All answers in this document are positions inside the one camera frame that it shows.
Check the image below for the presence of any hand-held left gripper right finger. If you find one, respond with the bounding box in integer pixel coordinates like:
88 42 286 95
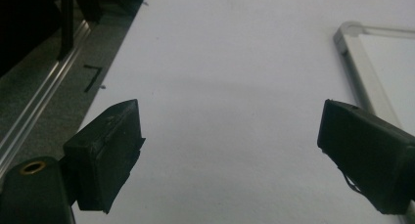
316 99 415 216

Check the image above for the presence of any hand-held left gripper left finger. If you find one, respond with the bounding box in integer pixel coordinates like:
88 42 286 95
59 99 147 215

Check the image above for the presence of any white whiteboard with metal frame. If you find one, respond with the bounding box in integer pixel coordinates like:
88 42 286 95
332 21 415 224

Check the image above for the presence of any black stand pole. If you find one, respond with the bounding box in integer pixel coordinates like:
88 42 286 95
58 0 75 62

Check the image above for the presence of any dark curtain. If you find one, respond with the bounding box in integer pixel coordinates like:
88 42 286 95
0 0 63 78

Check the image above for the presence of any metal floor rail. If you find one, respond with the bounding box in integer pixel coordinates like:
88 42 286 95
0 20 92 179

